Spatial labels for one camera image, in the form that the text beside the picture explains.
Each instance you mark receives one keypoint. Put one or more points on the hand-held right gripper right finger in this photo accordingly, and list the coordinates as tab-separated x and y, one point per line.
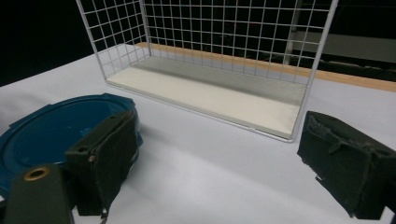
348	165

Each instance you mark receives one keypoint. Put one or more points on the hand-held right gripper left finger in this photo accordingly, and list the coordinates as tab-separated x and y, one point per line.
102	161

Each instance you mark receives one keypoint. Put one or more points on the blue oval plate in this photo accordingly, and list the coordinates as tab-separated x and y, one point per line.
46	130

